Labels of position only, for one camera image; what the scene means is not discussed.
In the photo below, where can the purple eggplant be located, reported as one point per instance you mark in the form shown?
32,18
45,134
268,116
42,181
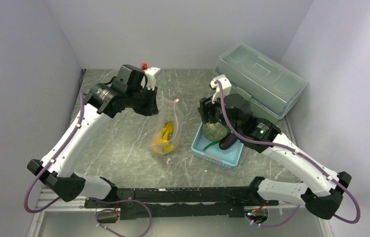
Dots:
227,141

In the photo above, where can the netted green melon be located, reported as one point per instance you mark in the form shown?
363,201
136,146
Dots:
214,131

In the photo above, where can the clear zip top bag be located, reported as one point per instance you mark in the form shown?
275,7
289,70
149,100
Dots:
169,110

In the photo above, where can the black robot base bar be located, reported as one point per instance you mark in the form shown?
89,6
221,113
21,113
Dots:
182,202

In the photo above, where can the green chili pepper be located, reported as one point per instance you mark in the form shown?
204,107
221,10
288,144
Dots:
210,145

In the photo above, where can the light blue plastic basket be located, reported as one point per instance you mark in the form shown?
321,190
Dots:
227,158

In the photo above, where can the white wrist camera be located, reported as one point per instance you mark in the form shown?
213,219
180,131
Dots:
152,75
222,87

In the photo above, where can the yellow banana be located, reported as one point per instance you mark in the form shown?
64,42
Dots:
162,146
167,130

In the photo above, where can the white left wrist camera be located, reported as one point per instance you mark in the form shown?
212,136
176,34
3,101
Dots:
152,75

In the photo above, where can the green storage box, clear lid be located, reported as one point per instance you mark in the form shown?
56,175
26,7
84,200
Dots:
271,89

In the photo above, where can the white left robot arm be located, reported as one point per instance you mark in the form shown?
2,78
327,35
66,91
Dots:
57,168

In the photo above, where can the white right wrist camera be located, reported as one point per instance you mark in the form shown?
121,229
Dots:
222,87

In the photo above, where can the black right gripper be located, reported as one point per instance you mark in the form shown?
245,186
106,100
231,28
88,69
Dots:
204,108

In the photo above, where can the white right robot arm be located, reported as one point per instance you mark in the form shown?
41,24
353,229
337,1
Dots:
320,190

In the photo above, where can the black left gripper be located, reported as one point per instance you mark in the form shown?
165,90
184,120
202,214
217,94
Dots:
151,108

